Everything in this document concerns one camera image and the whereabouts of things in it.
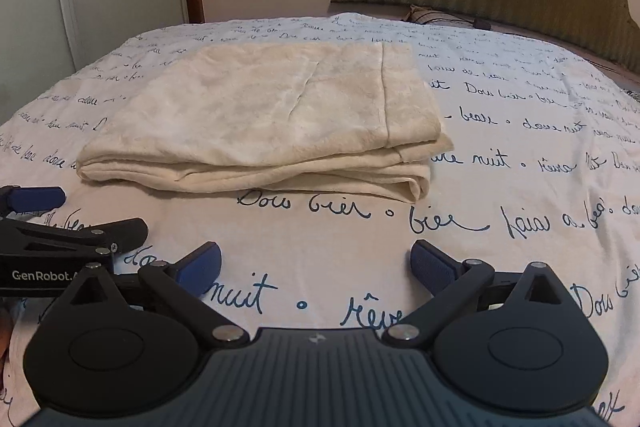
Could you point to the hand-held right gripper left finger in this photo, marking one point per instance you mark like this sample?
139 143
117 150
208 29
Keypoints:
200 267

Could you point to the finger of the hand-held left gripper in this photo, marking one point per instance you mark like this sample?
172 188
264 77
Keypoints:
37 198
125 232

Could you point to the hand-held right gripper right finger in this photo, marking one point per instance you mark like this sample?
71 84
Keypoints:
427 264

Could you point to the cream fleece blanket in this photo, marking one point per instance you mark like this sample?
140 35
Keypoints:
260 117

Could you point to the white script-printed bed sheet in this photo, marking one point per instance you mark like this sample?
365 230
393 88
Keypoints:
500 207

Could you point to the small dark object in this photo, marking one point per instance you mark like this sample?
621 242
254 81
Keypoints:
482 25

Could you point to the striped pillow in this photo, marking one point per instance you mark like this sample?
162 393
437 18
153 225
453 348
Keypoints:
435 14

